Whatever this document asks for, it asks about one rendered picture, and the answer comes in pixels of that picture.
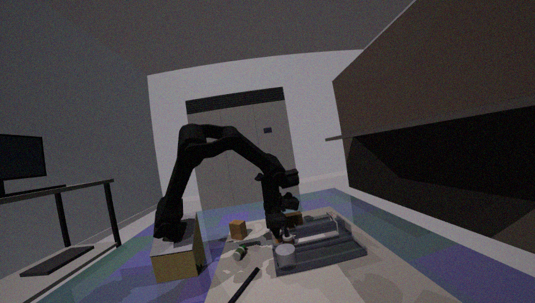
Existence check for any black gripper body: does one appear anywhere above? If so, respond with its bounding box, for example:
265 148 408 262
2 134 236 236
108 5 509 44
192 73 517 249
262 192 288 229

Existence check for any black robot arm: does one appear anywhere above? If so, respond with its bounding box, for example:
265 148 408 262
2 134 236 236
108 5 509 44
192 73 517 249
153 123 300 242

